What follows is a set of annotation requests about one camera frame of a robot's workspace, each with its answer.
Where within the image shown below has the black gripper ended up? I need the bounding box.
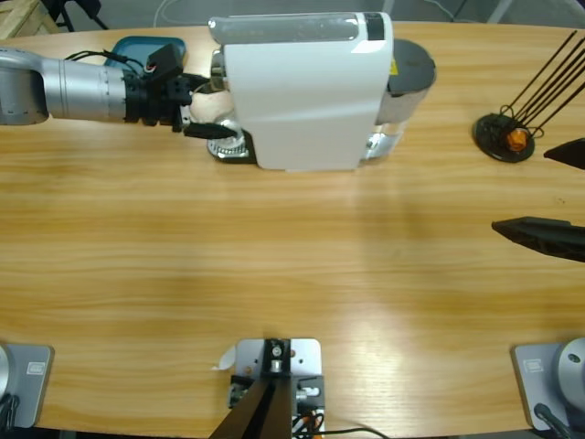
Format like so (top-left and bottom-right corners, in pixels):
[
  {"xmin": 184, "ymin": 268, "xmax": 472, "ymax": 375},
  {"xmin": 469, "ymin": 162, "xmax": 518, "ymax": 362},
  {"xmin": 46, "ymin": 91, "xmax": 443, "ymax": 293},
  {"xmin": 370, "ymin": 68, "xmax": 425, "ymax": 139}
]
[{"xmin": 144, "ymin": 74, "xmax": 239, "ymax": 140}]

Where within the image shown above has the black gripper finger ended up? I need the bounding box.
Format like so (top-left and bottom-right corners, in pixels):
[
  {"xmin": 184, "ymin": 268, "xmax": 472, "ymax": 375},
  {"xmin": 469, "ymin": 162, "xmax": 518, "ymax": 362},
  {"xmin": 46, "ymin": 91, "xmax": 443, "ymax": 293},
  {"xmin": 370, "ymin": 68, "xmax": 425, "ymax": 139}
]
[
  {"xmin": 543, "ymin": 138, "xmax": 585, "ymax": 172},
  {"xmin": 492, "ymin": 217, "xmax": 585, "ymax": 263}
]

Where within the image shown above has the clear glass cup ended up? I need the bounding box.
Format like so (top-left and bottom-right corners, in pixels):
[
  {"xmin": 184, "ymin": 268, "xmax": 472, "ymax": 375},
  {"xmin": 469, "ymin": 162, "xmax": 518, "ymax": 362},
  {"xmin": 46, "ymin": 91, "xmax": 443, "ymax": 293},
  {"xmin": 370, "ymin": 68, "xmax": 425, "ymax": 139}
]
[{"xmin": 187, "ymin": 80, "xmax": 239, "ymax": 138}]

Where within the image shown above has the white capsule coffee machine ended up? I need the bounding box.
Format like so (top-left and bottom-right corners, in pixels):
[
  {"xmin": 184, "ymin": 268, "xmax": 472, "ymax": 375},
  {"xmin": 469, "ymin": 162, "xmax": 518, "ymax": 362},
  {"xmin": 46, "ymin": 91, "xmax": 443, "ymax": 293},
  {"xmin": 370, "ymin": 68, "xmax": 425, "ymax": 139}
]
[{"xmin": 206, "ymin": 11, "xmax": 438, "ymax": 174}]

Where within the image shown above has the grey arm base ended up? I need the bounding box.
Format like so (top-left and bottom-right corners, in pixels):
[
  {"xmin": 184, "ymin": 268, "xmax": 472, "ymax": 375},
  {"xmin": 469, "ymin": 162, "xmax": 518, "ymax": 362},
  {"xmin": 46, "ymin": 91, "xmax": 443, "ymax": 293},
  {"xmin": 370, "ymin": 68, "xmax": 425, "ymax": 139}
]
[
  {"xmin": 0, "ymin": 343, "xmax": 55, "ymax": 430},
  {"xmin": 510, "ymin": 337, "xmax": 585, "ymax": 432}
]

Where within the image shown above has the black capsule holder with rods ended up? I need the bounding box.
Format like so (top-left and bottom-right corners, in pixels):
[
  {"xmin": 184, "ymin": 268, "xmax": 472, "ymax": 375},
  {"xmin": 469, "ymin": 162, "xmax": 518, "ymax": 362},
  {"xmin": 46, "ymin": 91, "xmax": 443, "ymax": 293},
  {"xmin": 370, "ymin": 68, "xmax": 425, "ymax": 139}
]
[{"xmin": 473, "ymin": 29, "xmax": 585, "ymax": 164}]

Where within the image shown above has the teal plastic tray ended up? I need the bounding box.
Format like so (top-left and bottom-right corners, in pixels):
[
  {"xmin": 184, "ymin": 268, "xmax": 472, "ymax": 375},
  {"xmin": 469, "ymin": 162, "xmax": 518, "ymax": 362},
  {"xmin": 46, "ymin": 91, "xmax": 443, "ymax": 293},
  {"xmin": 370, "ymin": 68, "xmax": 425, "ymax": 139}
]
[{"xmin": 102, "ymin": 36, "xmax": 187, "ymax": 70}]

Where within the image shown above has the white paper tag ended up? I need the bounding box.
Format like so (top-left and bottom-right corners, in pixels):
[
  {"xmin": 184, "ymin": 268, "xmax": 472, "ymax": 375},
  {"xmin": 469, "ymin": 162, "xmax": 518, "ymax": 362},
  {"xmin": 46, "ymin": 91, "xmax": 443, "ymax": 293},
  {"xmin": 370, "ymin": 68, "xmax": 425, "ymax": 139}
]
[{"xmin": 209, "ymin": 346, "xmax": 238, "ymax": 371}]

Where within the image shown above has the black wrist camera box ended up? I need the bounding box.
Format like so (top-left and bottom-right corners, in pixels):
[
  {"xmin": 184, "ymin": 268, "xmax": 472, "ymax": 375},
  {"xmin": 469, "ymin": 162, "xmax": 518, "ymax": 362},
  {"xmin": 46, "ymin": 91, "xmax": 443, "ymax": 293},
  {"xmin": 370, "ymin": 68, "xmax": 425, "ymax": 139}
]
[{"xmin": 145, "ymin": 44, "xmax": 185, "ymax": 86}]

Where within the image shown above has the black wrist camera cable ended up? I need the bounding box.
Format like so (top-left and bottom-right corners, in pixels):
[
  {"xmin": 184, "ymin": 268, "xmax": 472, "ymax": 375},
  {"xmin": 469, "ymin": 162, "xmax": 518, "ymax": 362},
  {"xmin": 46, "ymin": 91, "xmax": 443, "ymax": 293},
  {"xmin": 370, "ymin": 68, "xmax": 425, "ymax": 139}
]
[{"xmin": 63, "ymin": 48, "xmax": 154, "ymax": 77}]

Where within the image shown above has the white cable on floor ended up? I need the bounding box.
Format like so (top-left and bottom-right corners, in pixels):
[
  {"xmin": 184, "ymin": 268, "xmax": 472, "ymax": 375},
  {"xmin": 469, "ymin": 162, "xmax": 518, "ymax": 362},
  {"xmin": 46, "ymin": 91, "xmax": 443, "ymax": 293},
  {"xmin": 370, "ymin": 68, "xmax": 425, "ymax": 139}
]
[{"xmin": 153, "ymin": 0, "xmax": 220, "ymax": 27}]

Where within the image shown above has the white metal frame leg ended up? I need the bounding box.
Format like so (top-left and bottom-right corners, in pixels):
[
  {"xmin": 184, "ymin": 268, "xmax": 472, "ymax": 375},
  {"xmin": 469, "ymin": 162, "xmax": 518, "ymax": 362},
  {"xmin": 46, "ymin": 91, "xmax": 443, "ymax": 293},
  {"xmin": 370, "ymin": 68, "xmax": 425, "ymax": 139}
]
[{"xmin": 486, "ymin": 0, "xmax": 513, "ymax": 24}]

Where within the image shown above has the black chair frame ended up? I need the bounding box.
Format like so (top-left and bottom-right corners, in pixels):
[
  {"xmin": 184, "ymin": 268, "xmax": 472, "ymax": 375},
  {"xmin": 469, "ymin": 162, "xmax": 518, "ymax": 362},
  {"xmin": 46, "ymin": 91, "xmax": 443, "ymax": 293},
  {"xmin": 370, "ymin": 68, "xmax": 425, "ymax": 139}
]
[{"xmin": 43, "ymin": 0, "xmax": 110, "ymax": 33}]

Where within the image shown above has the black base cable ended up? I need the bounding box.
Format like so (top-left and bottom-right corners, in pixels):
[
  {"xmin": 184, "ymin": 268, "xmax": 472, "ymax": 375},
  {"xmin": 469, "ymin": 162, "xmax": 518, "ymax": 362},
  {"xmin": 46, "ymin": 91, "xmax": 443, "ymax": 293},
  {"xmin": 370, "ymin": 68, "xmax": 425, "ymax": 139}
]
[
  {"xmin": 533, "ymin": 402, "xmax": 572, "ymax": 439},
  {"xmin": 0, "ymin": 395, "xmax": 20, "ymax": 429}
]

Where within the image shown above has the white block with dark post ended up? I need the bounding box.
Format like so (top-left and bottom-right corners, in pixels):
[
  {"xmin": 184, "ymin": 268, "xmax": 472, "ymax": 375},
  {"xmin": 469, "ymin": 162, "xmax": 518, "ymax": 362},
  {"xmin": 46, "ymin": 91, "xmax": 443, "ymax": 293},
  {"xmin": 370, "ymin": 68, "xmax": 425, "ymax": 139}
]
[{"xmin": 209, "ymin": 337, "xmax": 326, "ymax": 439}]

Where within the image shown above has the black cable under mount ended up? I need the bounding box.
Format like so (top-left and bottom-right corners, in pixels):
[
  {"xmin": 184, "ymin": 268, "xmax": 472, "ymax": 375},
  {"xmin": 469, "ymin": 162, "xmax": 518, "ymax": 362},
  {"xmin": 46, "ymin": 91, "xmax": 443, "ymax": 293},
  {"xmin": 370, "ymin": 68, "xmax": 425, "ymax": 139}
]
[{"xmin": 319, "ymin": 427, "xmax": 389, "ymax": 439}]

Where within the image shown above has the orange cable at mount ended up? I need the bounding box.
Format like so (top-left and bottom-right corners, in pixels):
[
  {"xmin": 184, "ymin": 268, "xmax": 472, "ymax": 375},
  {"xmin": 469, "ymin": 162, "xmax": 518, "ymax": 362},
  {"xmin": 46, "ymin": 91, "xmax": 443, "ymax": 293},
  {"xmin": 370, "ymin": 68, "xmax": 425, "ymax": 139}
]
[{"xmin": 292, "ymin": 410, "xmax": 324, "ymax": 434}]

